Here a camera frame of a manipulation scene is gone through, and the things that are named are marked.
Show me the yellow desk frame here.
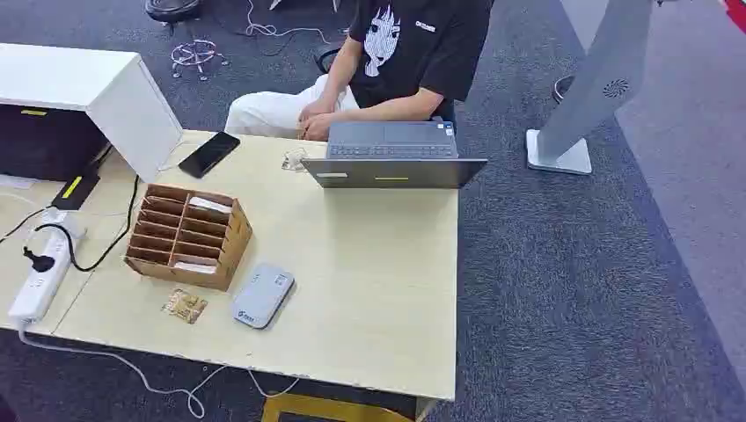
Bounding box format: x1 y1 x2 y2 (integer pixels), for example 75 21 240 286
260 393 417 422

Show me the white cabinet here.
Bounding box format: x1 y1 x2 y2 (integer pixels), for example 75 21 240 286
0 42 184 184

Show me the person's left hand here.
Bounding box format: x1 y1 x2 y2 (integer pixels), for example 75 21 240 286
301 113 340 142

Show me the wooden card box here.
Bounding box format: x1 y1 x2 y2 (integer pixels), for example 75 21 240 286
123 184 254 293

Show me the grey laptop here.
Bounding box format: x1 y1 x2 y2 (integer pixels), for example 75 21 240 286
300 120 489 190

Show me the black device with yellow label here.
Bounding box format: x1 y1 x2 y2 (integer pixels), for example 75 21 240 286
50 167 101 211

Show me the thin black cable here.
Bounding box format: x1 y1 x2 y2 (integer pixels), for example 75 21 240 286
0 205 49 244

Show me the white power strip cable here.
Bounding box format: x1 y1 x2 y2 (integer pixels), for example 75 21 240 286
16 320 302 420

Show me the silver chair base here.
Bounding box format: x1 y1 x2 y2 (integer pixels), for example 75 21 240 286
170 39 230 82

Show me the black round stool base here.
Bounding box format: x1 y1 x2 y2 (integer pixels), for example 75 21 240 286
144 0 203 25

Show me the white card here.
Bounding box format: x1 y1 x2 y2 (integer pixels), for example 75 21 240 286
187 196 233 215
172 260 218 275

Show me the grey card reader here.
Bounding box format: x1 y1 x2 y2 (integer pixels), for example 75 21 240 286
231 263 296 331

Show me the black floor cable loop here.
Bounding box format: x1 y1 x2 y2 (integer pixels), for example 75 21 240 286
313 47 343 76

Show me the white floor cable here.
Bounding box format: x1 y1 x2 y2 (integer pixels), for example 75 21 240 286
243 0 333 47

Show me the person's right hand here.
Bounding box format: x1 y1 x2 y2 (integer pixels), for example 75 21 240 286
297 98 338 121

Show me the white power strip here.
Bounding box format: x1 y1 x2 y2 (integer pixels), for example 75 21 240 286
7 222 80 324

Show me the gold patterned card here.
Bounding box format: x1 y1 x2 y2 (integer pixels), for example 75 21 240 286
161 288 209 325

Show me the clear plastic wrapper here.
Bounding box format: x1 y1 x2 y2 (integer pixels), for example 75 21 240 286
281 148 311 173

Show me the black smartphone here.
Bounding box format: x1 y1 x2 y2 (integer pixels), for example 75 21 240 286
177 131 242 179

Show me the person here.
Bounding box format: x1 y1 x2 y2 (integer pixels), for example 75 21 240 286
223 0 495 142

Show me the grey kiosk stand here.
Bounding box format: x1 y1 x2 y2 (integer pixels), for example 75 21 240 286
526 0 655 176

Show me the black plug with cable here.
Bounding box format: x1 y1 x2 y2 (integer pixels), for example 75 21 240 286
22 174 142 274

